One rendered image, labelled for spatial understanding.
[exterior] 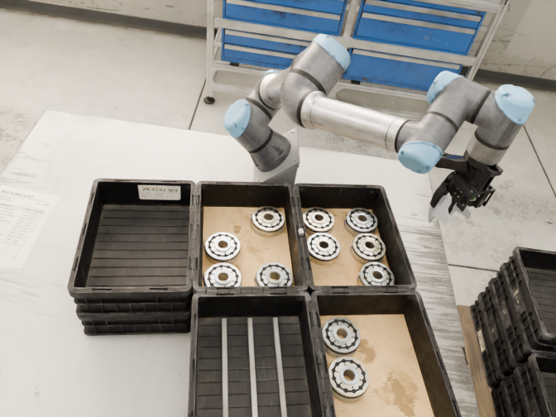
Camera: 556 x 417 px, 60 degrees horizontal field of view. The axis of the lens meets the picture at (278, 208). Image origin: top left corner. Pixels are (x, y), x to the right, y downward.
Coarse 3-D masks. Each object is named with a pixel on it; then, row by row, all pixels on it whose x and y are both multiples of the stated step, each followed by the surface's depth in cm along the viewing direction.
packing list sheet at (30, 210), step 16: (0, 192) 163; (16, 192) 164; (32, 192) 165; (0, 208) 158; (16, 208) 159; (32, 208) 160; (48, 208) 161; (0, 224) 154; (16, 224) 155; (32, 224) 155; (0, 240) 150; (16, 240) 150; (32, 240) 151; (0, 256) 146; (16, 256) 146
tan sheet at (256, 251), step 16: (208, 208) 152; (224, 208) 153; (240, 208) 154; (256, 208) 155; (208, 224) 148; (224, 224) 148; (240, 224) 149; (240, 240) 145; (256, 240) 146; (272, 240) 146; (288, 240) 147; (240, 256) 141; (256, 256) 141; (272, 256) 142; (288, 256) 143; (240, 272) 137; (256, 272) 138
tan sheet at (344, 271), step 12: (336, 216) 157; (336, 228) 153; (348, 240) 150; (348, 252) 147; (312, 264) 142; (336, 264) 143; (348, 264) 144; (360, 264) 144; (384, 264) 145; (324, 276) 139; (336, 276) 140; (348, 276) 140
